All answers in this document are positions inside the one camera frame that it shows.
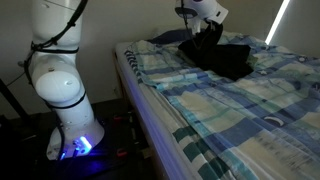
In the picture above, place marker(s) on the black trousers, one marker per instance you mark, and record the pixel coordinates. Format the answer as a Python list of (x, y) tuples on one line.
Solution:
[(228, 61)]

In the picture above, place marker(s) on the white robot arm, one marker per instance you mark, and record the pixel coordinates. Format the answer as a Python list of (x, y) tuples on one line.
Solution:
[(51, 70)]

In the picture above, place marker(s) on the dark blue pillow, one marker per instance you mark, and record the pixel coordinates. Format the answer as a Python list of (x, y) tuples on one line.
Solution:
[(171, 36)]

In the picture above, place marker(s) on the blue plaid bed sheet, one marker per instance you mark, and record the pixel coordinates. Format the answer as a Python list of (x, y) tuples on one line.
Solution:
[(263, 126)]

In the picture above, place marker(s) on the white bed frame rail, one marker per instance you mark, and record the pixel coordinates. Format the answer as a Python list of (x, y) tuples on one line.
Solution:
[(170, 161)]

